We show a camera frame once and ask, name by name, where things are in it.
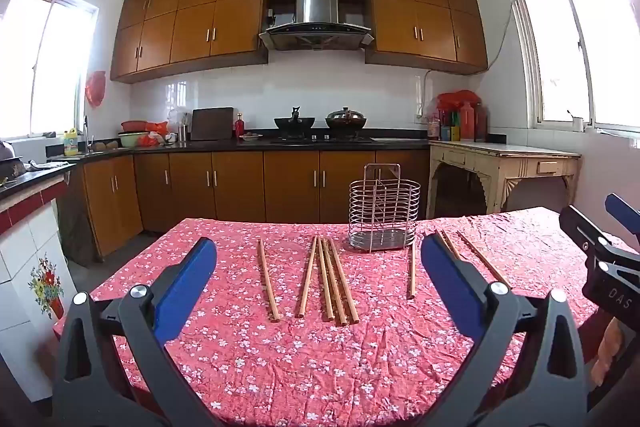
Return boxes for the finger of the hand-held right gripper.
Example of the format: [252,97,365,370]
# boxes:
[559,206,621,260]
[604,193,640,253]

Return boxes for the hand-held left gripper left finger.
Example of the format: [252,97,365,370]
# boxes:
[52,236,218,427]

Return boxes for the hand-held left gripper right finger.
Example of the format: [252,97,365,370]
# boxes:
[420,234,588,427]

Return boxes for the steel wire utensil holder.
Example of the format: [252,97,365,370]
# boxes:
[347,163,422,253]

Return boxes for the person's right hand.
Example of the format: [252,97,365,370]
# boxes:
[590,319,624,386]

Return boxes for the cream wooden side table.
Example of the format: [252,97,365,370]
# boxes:
[427,141,583,220]

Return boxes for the red floral tablecloth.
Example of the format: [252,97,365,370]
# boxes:
[52,206,626,427]

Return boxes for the wooden base cabinets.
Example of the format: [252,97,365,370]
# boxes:
[47,149,431,258]

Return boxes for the black kitchen countertop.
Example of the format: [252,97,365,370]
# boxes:
[45,129,506,162]

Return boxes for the tiled counter with flower decal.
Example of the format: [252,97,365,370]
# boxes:
[0,159,81,403]

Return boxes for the dark cutting board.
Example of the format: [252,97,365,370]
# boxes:
[191,107,235,142]

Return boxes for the wide sliding window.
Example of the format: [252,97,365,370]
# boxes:
[507,0,640,140]

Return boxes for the red bag over bottles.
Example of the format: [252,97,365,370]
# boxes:
[437,90,483,110]

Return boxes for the black gas stove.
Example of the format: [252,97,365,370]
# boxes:
[270,134,375,144]

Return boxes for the wok with steel lid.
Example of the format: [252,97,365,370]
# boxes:
[325,107,367,130]

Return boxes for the black wok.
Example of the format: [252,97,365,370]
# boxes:
[273,106,317,138]

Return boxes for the dark metal pot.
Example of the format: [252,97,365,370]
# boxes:
[0,139,26,180]

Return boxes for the hanging red plastic bag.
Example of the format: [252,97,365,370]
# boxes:
[85,71,107,108]

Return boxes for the narrow kitchen window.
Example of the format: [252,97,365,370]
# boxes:
[0,0,101,140]

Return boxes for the steel range hood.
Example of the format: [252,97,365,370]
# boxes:
[258,0,375,52]

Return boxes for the wooden wall cabinets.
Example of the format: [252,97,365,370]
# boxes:
[110,0,489,84]

